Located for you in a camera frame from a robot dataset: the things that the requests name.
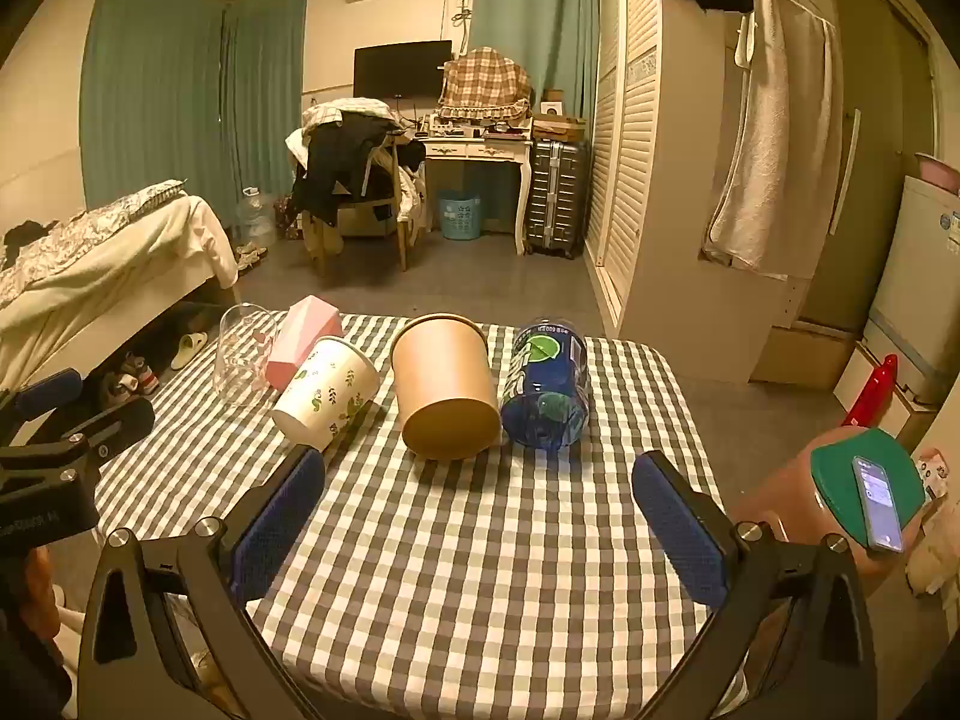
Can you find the pair of shoes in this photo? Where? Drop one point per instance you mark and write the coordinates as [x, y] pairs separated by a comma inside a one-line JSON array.
[[251, 256]]

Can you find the blue plastic basket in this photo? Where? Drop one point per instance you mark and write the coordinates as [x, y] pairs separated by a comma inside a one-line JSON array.
[[459, 214]]

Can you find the floral printed blanket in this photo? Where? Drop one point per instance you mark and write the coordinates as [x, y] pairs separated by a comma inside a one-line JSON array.
[[90, 229]]

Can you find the cream hanging towel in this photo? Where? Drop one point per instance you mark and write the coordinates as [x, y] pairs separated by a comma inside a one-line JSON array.
[[772, 127]]

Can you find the white leaf print paper cup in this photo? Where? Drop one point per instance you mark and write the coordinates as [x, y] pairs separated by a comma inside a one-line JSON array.
[[330, 397]]

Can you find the pink tissue box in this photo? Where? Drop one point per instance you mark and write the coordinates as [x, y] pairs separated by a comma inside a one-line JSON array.
[[304, 322]]

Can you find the pink stool with green lid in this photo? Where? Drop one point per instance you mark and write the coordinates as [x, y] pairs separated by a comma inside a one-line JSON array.
[[780, 487]]

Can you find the red plastic object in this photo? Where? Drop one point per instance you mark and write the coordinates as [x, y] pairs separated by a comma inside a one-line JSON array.
[[874, 390]]

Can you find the bed with cream sheet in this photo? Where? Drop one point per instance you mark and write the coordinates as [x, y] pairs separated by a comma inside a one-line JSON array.
[[135, 270]]

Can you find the pink basin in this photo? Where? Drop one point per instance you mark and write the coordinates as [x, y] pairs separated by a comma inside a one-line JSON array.
[[937, 171]]

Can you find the dark clothes pile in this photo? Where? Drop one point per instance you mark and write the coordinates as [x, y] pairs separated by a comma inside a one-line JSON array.
[[337, 157]]

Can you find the pale slippers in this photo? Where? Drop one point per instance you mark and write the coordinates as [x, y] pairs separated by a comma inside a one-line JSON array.
[[189, 349]]

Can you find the clear water jug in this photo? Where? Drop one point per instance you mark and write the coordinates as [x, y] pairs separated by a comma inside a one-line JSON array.
[[256, 216]]

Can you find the black monitor screen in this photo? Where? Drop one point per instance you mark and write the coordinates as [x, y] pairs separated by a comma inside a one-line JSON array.
[[401, 67]]

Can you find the white dressing desk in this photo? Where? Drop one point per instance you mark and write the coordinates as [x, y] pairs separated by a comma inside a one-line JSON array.
[[472, 148]]

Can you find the plaid cloth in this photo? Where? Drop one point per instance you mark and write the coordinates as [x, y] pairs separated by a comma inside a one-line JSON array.
[[484, 82]]

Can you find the white appliance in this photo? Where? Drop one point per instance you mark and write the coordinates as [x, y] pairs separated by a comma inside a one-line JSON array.
[[915, 292]]

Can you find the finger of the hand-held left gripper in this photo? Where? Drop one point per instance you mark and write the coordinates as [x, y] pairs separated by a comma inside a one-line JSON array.
[[112, 424], [49, 390]]

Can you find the green window curtain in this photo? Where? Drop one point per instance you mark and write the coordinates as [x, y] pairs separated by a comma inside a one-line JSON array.
[[540, 15], [266, 82], [150, 105]]

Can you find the checkered tablecloth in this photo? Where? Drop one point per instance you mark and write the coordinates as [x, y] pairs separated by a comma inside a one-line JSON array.
[[465, 540]]

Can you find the brown paper cup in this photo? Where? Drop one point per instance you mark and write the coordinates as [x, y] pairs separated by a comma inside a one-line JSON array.
[[442, 390]]

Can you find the sneakers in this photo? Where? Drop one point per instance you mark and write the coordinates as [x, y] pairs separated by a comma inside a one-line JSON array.
[[131, 382]]

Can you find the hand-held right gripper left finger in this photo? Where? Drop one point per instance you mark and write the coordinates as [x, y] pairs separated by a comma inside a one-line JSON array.
[[276, 526]]

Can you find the person's left forearm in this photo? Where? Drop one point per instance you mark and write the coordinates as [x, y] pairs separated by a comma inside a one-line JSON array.
[[26, 630]]

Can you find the smartphone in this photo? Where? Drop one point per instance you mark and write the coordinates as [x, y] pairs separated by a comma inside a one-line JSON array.
[[879, 502]]

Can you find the clear glass cup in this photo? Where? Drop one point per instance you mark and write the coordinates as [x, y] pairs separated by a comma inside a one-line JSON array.
[[238, 360]]

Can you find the white louvered wardrobe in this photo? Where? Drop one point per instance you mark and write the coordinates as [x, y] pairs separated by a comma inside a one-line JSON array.
[[637, 165]]

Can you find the dark door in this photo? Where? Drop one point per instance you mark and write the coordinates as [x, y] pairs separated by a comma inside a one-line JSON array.
[[870, 127]]

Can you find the grey suitcase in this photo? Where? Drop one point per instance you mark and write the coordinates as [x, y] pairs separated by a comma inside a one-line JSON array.
[[555, 195]]

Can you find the wooden chair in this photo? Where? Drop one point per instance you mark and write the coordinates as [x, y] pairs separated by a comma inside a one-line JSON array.
[[375, 202]]

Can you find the cardboard boxes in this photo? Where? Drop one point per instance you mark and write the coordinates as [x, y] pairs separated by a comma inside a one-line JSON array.
[[559, 127]]

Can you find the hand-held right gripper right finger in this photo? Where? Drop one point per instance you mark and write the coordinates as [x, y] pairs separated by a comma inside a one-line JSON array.
[[679, 532]]

